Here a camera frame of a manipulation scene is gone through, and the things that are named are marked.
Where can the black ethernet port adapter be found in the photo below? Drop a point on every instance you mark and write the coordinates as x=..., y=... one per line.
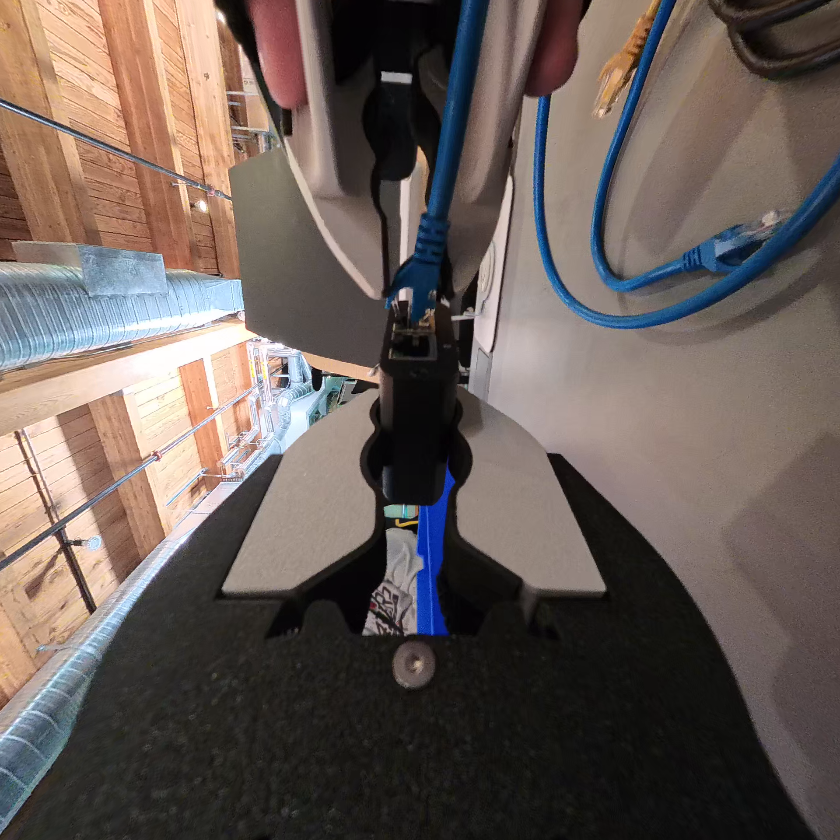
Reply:
x=418, y=420

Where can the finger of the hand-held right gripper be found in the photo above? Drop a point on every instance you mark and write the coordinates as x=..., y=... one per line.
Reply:
x=496, y=131
x=335, y=171

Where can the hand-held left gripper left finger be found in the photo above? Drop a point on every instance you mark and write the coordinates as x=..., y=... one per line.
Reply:
x=302, y=525

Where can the person's right hand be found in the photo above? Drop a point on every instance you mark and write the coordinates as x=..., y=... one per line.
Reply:
x=278, y=53

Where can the silver ventilation duct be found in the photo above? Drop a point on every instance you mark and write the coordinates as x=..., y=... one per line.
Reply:
x=66, y=696
x=105, y=315

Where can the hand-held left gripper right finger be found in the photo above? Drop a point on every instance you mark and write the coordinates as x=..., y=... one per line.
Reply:
x=525, y=525

